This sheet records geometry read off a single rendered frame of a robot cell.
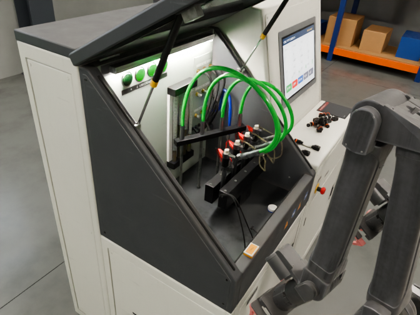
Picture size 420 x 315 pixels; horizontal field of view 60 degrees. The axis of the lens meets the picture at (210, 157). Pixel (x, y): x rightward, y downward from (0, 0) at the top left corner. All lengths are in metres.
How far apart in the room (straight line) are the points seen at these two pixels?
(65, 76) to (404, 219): 0.96
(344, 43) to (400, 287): 6.02
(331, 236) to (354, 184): 0.12
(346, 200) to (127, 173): 0.70
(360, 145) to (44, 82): 1.00
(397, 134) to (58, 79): 0.96
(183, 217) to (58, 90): 0.55
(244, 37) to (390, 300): 1.14
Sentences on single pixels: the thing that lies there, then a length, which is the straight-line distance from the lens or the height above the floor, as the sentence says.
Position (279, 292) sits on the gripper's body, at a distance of 0.91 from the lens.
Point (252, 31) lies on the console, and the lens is 1.55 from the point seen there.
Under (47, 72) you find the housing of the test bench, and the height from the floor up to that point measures 1.40.
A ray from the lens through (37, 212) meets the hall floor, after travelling 2.90.
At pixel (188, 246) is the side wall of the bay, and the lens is 1.15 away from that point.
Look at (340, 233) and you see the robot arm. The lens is 0.70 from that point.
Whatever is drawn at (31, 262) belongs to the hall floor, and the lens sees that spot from 2.56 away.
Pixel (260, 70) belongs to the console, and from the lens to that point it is 1.56.
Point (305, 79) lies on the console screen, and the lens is 1.98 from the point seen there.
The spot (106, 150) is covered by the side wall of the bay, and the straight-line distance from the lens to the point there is 1.18.
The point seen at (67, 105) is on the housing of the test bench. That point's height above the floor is 1.31.
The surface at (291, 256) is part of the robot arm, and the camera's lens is 0.85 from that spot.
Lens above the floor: 1.82
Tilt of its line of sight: 33 degrees down
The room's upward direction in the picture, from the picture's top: 5 degrees clockwise
